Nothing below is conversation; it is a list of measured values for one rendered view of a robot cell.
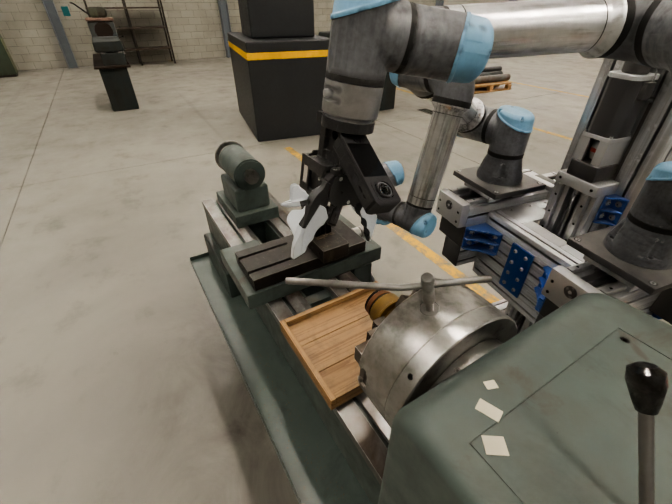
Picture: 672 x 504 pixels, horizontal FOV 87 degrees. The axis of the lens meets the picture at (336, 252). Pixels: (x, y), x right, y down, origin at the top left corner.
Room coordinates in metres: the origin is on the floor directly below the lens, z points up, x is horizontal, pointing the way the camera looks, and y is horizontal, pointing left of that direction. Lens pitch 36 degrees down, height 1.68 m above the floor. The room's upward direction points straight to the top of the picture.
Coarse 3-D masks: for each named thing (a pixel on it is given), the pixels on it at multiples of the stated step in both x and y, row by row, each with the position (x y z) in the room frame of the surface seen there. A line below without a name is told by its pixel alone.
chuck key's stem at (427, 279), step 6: (426, 276) 0.44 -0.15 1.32; (432, 276) 0.44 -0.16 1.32; (426, 282) 0.43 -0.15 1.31; (432, 282) 0.43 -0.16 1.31; (426, 288) 0.43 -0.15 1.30; (432, 288) 0.43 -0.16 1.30; (426, 294) 0.43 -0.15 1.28; (432, 294) 0.44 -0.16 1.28; (426, 300) 0.44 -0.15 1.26; (432, 300) 0.44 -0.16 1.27; (426, 306) 0.45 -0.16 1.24; (432, 306) 0.45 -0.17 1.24
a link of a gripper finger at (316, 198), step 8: (328, 184) 0.44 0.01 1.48; (312, 192) 0.43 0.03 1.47; (320, 192) 0.43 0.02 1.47; (312, 200) 0.42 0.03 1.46; (320, 200) 0.43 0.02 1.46; (328, 200) 0.44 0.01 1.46; (312, 208) 0.42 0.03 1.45; (304, 216) 0.42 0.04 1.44; (312, 216) 0.42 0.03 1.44; (304, 224) 0.41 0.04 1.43
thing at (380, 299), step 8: (376, 296) 0.61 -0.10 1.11; (384, 296) 0.60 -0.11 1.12; (392, 296) 0.60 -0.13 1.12; (368, 304) 0.60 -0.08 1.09; (376, 304) 0.59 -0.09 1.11; (384, 304) 0.58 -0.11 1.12; (392, 304) 0.57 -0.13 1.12; (368, 312) 0.60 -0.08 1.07; (376, 312) 0.57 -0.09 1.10; (384, 312) 0.56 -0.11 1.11
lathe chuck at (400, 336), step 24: (456, 288) 0.51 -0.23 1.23; (408, 312) 0.45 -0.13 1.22; (456, 312) 0.44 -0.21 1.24; (384, 336) 0.43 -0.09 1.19; (408, 336) 0.41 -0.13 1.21; (432, 336) 0.40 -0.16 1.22; (360, 360) 0.43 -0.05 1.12; (384, 360) 0.39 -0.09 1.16; (408, 360) 0.37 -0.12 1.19; (360, 384) 0.42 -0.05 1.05; (384, 384) 0.37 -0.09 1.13; (384, 408) 0.35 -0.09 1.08
